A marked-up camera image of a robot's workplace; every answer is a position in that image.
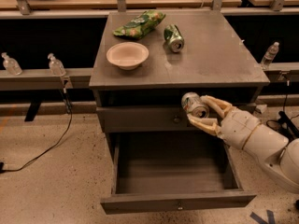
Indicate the closed grey middle drawer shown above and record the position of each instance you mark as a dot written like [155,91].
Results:
[143,118]

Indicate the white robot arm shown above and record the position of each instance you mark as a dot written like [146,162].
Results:
[275,153]

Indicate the grey drawer cabinet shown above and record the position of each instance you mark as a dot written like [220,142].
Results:
[213,61]

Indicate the clear water bottle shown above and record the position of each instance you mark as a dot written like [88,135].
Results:
[270,55]

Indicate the open grey bottom drawer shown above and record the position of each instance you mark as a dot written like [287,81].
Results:
[172,171]

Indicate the white bowl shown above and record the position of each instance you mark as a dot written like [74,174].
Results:
[127,55]

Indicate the green soda can on counter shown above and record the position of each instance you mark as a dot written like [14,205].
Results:
[173,38]

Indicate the green chip bag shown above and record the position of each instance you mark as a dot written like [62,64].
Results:
[141,25]

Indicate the clear soap bottle near cabinet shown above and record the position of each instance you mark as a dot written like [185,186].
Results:
[56,66]

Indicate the grey metal rail shelf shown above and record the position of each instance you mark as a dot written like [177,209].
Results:
[43,79]

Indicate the clear soap bottle far left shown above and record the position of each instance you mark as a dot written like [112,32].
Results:
[11,65]

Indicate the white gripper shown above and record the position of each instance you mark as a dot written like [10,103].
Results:
[239,127]

